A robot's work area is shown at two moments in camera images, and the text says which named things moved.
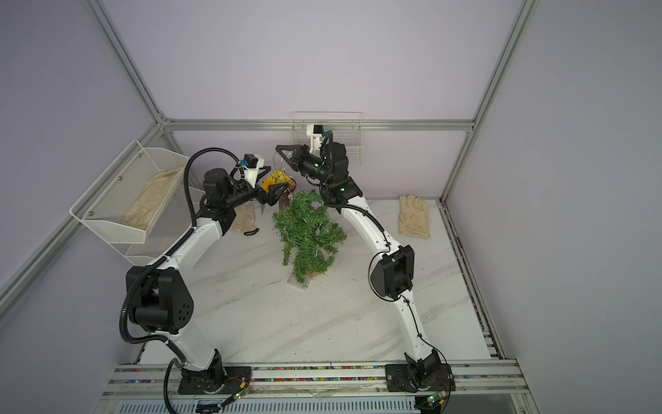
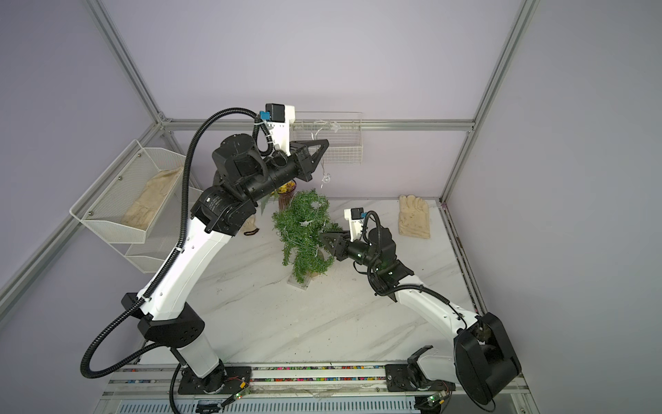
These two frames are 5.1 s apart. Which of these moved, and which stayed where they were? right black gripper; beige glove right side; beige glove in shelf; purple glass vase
Moved: right black gripper
Stayed: beige glove in shelf; purple glass vase; beige glove right side
